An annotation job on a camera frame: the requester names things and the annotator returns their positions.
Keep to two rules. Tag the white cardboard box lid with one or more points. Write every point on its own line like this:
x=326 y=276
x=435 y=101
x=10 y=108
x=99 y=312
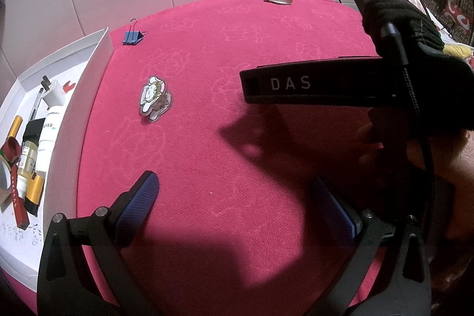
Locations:
x=81 y=65

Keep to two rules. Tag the white jar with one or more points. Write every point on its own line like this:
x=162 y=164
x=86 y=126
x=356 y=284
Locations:
x=47 y=140

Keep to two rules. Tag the red harmonica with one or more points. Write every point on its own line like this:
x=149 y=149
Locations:
x=21 y=217

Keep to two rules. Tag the small dropper bottle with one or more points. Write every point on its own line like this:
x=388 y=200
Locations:
x=26 y=166

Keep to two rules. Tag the clear ballpoint pen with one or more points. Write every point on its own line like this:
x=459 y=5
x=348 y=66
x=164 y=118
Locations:
x=37 y=102

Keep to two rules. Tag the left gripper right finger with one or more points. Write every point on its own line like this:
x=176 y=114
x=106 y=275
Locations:
x=402 y=285

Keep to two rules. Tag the brown packing tape roll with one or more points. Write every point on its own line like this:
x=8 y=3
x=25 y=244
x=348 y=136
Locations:
x=5 y=181

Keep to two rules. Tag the clear acrylic cartoon charm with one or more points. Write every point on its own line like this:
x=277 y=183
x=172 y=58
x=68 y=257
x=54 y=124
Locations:
x=155 y=99

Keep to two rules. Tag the blue binder clip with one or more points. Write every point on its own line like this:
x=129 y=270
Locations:
x=132 y=35

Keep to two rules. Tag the black power adapter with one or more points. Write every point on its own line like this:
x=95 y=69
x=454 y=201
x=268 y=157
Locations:
x=33 y=131

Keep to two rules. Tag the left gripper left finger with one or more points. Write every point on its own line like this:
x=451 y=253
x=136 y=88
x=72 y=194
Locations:
x=66 y=285

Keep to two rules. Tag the patterned cushion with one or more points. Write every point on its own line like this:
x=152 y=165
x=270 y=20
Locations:
x=459 y=17

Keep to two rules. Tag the white charger cube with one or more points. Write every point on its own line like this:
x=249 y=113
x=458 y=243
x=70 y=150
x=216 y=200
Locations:
x=53 y=93

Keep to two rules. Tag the right hand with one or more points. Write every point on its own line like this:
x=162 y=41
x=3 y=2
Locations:
x=453 y=167

